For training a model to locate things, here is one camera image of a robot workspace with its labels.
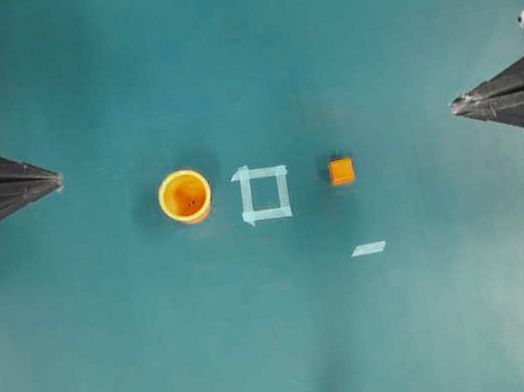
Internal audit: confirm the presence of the orange cube block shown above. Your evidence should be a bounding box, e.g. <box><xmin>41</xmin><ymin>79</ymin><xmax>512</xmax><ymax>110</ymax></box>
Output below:
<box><xmin>328</xmin><ymin>150</ymin><xmax>357</xmax><ymax>187</ymax></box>

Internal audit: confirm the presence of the orange yellow plastic cup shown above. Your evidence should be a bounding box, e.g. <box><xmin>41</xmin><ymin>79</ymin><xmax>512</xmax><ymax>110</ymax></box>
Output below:
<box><xmin>158</xmin><ymin>169</ymin><xmax>212</xmax><ymax>225</ymax></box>

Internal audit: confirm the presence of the light blue tape strip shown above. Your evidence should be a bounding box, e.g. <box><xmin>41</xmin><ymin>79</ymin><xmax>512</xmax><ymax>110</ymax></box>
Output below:
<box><xmin>352</xmin><ymin>241</ymin><xmax>387</xmax><ymax>257</ymax></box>

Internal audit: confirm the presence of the light blue tape square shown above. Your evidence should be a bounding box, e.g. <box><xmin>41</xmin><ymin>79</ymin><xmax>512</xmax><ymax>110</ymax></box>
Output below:
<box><xmin>231</xmin><ymin>165</ymin><xmax>293</xmax><ymax>226</ymax></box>

